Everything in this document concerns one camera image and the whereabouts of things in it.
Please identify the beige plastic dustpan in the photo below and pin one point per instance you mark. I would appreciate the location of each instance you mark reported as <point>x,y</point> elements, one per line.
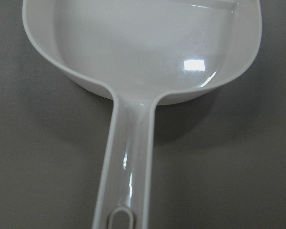
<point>141,54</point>

